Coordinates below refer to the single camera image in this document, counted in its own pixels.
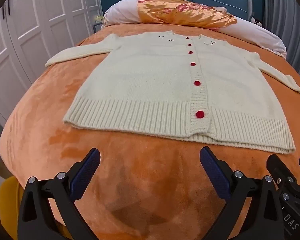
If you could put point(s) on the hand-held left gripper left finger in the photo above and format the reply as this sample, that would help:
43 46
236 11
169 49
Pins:
86 172

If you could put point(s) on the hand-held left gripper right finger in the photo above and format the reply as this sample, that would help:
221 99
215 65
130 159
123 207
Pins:
214 172

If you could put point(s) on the cream knit cardigan red buttons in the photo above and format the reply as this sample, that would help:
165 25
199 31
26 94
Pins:
150 80

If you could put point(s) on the orange plush blanket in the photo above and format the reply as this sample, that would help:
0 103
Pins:
145 180

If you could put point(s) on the yellow bed sheet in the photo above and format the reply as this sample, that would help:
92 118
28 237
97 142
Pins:
11 205

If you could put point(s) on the dark nightstand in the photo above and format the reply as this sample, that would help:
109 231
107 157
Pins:
98 28

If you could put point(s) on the grey-blue curtain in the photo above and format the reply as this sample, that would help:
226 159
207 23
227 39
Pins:
284 17

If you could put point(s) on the white panelled wardrobe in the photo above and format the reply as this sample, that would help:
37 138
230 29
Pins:
27 30

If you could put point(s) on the white pillow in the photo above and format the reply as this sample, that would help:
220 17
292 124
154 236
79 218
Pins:
122 12

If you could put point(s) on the orange floral satin pillow cover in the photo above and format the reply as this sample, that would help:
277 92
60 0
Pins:
179 10

